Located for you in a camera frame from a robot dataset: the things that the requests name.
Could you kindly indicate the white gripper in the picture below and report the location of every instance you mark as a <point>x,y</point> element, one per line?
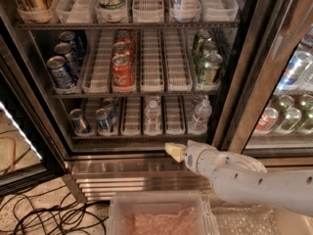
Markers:
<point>193,154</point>

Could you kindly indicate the clear water bottle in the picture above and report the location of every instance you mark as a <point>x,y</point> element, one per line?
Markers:
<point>200,117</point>
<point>200,101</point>
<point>152,118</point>

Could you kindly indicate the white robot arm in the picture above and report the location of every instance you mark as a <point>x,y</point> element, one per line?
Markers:
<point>240,179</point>

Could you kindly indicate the steel fridge base grille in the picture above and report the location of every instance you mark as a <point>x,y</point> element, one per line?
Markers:
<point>99,180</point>

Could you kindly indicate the closed glass fridge door right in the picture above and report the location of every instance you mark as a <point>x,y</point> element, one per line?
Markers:
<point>275,29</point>

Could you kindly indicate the white bottle top shelf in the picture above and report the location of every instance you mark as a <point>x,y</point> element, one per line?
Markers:
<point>184,11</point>

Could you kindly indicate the open fridge door left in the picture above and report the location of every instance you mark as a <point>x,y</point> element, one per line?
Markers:
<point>47,167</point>

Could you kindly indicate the clear plastic bin left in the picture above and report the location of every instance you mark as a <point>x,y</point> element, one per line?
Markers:
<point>158,213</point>

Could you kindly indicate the clear plastic bin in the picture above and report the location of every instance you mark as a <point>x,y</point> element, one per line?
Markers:
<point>239,219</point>
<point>158,213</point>

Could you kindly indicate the blue can bottom behind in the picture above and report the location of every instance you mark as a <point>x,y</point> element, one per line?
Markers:
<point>110,106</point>

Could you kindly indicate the clear plastic bin right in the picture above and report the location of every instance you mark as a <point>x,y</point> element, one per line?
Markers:
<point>239,219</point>

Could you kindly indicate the red coca cola can front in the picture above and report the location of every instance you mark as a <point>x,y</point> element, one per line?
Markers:
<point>122,73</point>

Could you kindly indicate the green soda can front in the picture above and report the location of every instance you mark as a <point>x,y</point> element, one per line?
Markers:
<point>208,68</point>

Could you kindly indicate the green soda can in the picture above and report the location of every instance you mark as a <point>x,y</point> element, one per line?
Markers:
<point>203,35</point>
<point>208,68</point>
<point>209,47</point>

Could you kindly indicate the blue can bottom left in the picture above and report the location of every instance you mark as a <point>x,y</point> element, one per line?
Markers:
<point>79,121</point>

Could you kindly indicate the green soda can middle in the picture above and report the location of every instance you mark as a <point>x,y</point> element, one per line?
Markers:
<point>209,47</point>

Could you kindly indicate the red cola can middle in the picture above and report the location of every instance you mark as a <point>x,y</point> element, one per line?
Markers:
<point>121,48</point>

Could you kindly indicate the green soda can back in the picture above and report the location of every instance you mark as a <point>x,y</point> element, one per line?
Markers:
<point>203,35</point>

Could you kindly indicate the green can behind glass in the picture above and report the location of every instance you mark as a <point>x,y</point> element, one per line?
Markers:
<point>288,120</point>

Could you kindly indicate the red cola can back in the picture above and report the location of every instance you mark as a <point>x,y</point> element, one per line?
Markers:
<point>123,36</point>

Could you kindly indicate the blue pepsi can front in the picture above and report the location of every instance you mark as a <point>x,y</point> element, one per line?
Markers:
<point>57,67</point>

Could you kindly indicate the blue pepsi can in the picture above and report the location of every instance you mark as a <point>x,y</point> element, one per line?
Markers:
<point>57,67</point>
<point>74,39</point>
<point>65,50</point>

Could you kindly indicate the blue pepsi can middle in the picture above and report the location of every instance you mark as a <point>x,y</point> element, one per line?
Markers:
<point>65,50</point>

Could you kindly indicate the red bull can behind glass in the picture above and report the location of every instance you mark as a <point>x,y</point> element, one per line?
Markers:
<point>298,64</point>

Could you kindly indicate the blue pepsi can back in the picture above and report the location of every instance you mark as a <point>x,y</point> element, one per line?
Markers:
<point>74,39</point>

